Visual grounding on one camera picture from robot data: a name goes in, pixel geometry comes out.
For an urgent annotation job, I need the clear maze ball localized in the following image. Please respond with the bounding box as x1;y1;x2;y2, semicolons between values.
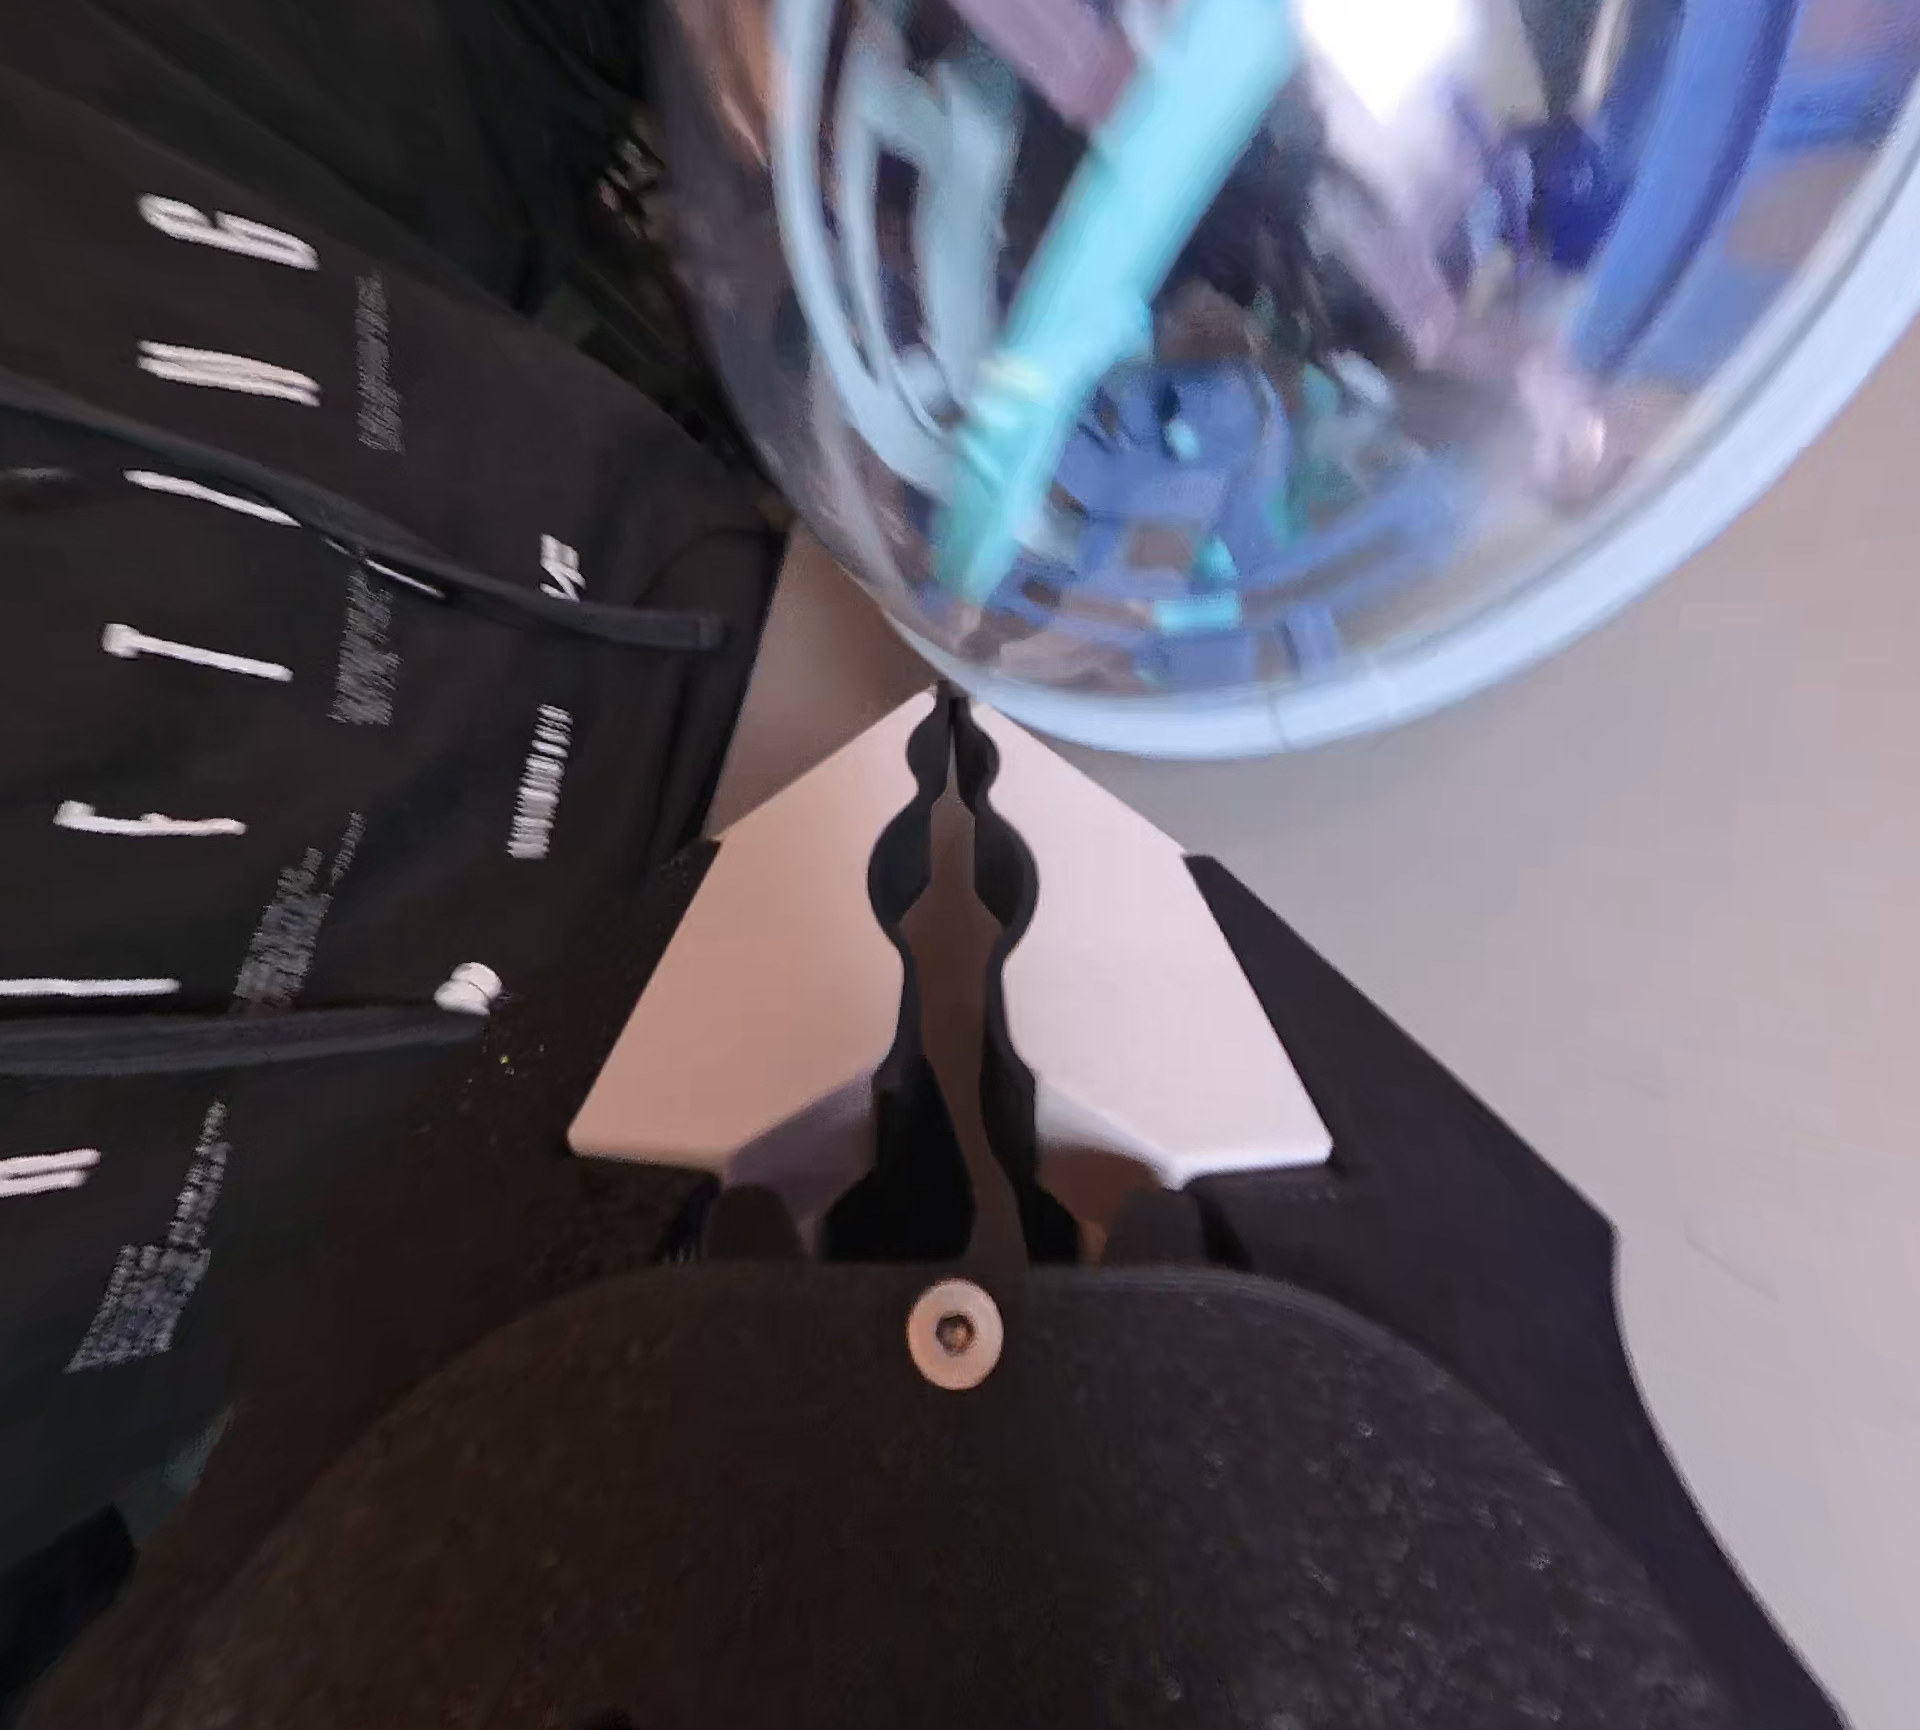
650;0;1920;766

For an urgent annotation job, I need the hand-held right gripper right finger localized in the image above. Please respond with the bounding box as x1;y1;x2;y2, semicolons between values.
965;701;1332;1207

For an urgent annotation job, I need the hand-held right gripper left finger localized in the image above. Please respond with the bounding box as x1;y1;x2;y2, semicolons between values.
568;690;938;1215

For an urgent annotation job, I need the person in black jacket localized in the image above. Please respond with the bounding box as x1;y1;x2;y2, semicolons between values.
0;0;788;1566

